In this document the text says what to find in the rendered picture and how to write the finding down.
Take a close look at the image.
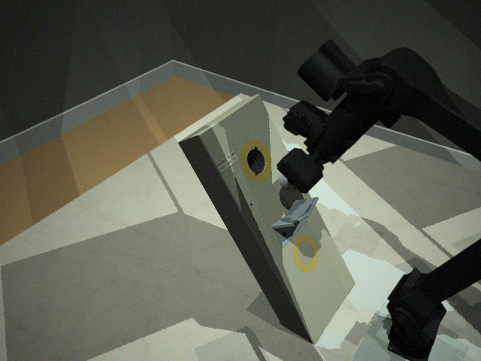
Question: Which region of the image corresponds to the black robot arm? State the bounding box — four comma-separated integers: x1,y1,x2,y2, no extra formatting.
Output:
283,40,481,361

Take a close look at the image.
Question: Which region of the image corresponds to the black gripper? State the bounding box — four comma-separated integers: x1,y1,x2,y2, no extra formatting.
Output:
277,110,362,193

